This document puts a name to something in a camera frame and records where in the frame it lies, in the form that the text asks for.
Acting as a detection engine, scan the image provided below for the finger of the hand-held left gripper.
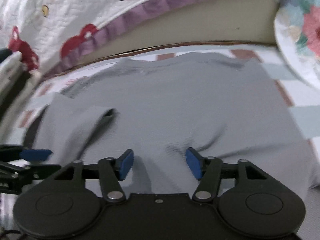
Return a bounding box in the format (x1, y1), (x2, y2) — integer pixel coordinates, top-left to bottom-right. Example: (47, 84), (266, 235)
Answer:
(0, 164), (62, 194)
(0, 145), (53, 162)

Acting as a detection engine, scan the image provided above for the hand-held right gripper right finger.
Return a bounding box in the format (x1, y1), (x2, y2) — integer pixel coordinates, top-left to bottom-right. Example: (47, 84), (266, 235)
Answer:
(185, 147), (268, 203)

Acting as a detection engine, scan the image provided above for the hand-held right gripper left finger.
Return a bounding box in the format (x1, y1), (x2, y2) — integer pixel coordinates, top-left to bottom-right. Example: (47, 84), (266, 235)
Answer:
(54, 149), (135, 202)

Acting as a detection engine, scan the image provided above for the grey waffle shirt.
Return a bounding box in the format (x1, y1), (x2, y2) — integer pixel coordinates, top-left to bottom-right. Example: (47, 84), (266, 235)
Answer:
(24, 51), (315, 195)

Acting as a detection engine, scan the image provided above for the stack of folded clothes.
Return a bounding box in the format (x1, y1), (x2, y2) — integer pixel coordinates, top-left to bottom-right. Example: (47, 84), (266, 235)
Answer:
(0, 71), (34, 120)

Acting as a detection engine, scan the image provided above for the dark green folded garment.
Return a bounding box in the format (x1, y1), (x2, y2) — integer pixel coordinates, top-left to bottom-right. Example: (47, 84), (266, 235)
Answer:
(0, 49), (13, 63)

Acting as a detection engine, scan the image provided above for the printed dog rug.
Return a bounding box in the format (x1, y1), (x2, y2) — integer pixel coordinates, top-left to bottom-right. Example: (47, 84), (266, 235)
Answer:
(0, 42), (320, 240)

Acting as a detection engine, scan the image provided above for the beige bed base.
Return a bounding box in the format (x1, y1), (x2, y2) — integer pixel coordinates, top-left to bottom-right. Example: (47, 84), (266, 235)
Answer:
(82, 0), (283, 65)

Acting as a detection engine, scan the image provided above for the quilted strawberry print bedspread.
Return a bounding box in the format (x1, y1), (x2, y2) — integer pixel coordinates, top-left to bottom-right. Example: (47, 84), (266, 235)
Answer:
(0, 0), (283, 78)

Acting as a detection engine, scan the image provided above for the floral print pillow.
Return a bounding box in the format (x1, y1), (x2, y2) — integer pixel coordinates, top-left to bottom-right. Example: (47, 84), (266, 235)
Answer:
(274, 0), (320, 90)

